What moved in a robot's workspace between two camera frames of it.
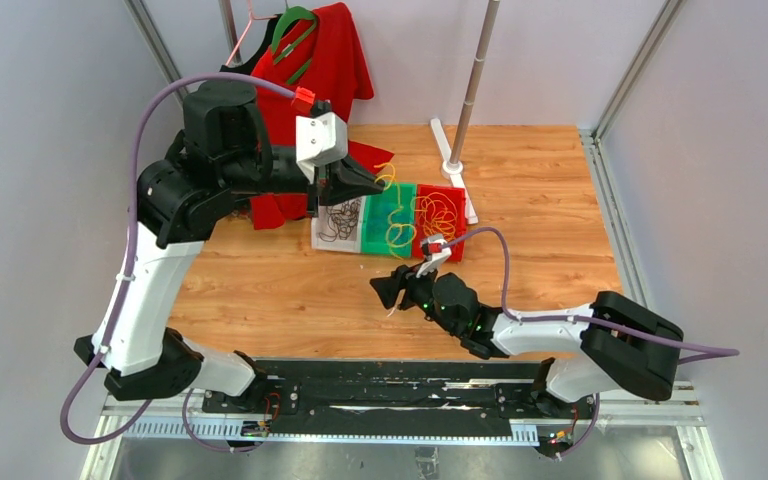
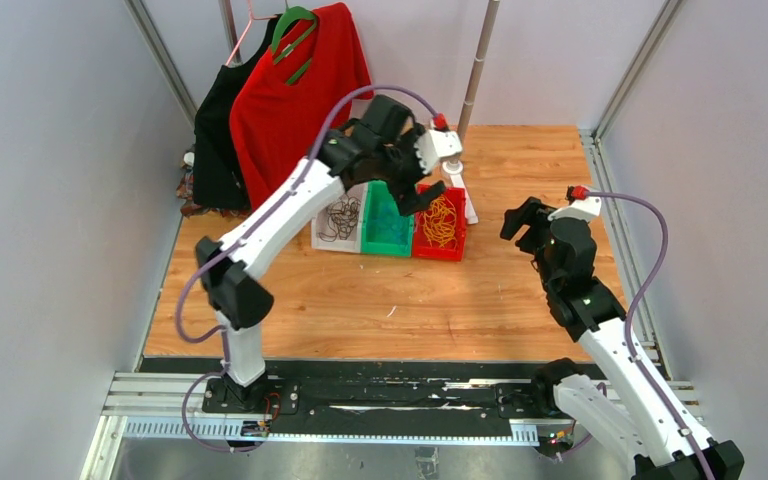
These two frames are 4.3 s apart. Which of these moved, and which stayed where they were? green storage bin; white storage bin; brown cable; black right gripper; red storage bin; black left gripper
Moved: black left gripper; black right gripper
Stayed: white storage bin; red storage bin; green storage bin; brown cable
